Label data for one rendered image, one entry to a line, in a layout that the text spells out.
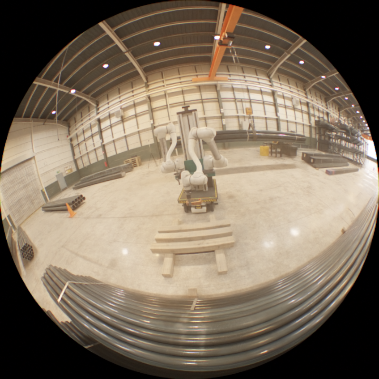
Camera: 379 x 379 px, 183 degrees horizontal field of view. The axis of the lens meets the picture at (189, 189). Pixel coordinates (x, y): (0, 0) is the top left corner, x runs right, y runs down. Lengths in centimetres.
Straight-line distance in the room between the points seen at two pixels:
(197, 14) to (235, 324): 1014
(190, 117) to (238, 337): 227
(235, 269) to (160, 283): 84
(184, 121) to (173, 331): 224
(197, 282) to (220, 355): 103
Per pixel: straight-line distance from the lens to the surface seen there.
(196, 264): 148
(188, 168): 205
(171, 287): 141
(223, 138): 425
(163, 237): 158
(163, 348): 51
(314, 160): 681
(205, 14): 982
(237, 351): 51
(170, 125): 180
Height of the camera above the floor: 129
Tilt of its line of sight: 24 degrees down
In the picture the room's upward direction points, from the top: 10 degrees counter-clockwise
